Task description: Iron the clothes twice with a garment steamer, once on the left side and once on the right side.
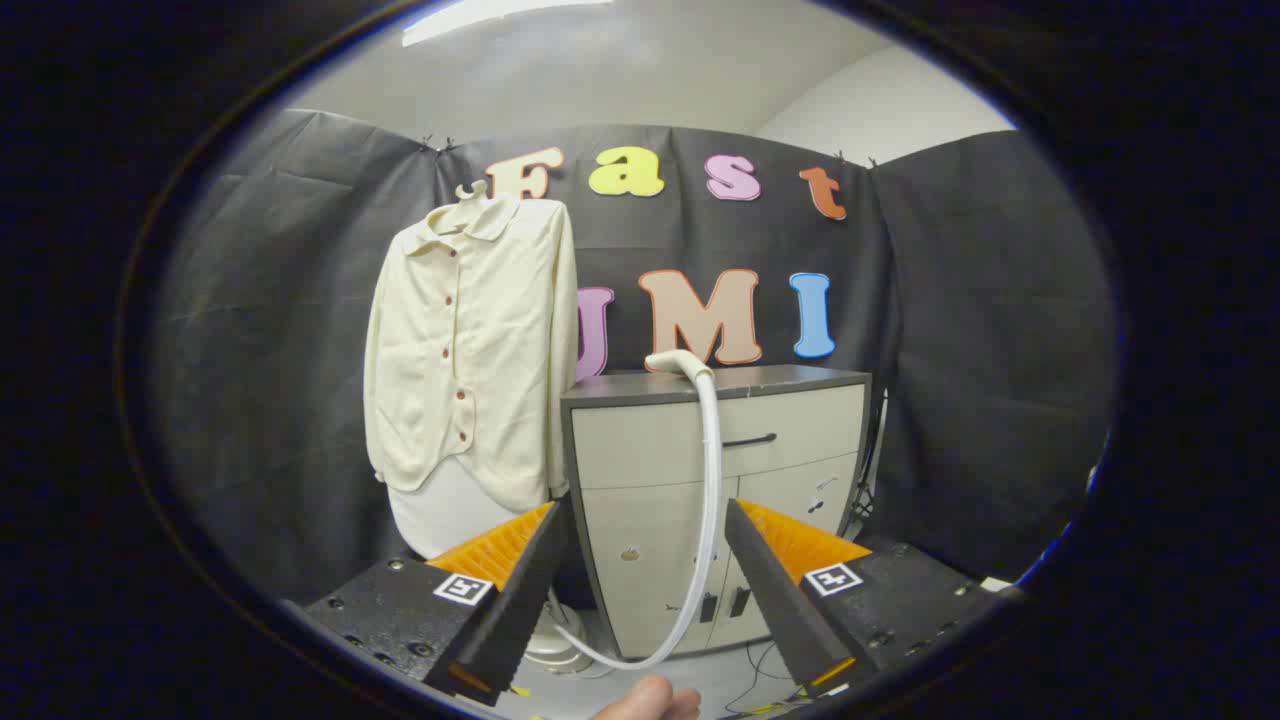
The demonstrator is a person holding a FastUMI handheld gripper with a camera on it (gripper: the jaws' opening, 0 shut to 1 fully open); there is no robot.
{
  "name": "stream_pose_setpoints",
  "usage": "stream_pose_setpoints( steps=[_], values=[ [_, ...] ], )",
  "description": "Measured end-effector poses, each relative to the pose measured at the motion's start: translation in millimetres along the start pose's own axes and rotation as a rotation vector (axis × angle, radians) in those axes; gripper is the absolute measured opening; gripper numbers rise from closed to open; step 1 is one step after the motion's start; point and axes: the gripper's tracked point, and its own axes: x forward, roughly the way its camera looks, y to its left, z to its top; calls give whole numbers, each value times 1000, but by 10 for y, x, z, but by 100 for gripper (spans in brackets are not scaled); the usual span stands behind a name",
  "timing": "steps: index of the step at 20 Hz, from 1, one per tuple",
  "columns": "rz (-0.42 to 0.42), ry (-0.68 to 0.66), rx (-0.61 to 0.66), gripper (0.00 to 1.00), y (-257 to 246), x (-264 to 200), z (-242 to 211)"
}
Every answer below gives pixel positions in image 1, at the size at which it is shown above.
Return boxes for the white steamer ironing board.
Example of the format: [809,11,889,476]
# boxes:
[388,455,551,561]

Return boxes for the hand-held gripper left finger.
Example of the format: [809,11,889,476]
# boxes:
[283,497,573,707]

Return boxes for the garment steamer base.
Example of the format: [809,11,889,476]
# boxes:
[520,600,599,676]

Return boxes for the beige cabinet with grey top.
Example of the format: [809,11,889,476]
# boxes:
[560,364,873,659]

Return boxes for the loose floor cables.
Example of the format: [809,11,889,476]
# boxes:
[725,640,801,716]

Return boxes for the black backdrop cloth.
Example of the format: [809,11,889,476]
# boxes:
[150,108,1116,606]

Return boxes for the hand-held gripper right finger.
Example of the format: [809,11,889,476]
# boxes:
[724,498,1031,701]

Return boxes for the cream button-up shirt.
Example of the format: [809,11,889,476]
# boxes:
[363,195,579,513]

